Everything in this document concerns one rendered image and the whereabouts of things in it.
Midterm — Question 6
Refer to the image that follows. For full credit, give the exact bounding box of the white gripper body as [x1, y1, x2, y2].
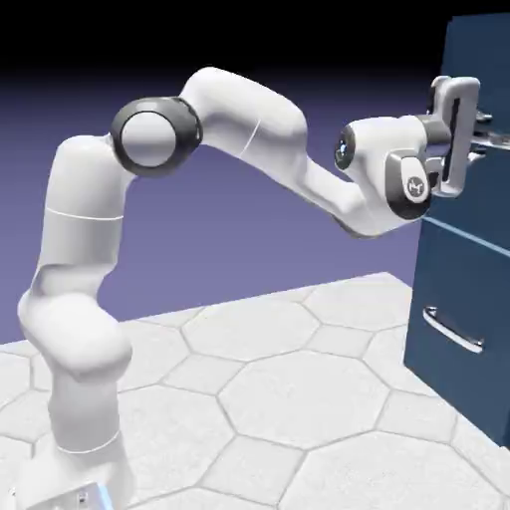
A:
[430, 75, 482, 199]

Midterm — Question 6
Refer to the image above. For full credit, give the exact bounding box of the curved silver drawer handle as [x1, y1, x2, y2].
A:
[421, 305, 486, 356]
[472, 130, 510, 151]

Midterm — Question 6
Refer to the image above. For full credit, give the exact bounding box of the blue drawer front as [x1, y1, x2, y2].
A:
[423, 13, 510, 257]
[403, 217, 510, 448]

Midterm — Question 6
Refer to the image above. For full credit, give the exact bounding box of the blue cabinet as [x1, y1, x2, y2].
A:
[402, 11, 510, 450]

